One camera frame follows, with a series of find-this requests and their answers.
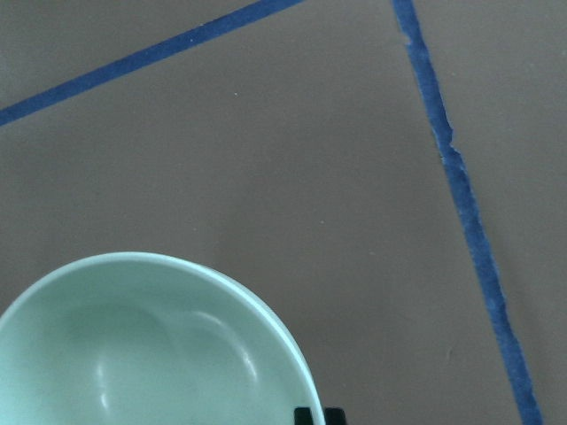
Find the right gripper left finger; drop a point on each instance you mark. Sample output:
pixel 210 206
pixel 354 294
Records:
pixel 303 416

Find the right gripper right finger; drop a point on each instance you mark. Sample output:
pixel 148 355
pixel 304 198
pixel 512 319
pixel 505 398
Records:
pixel 334 416

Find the light green bowl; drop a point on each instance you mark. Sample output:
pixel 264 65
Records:
pixel 141 338

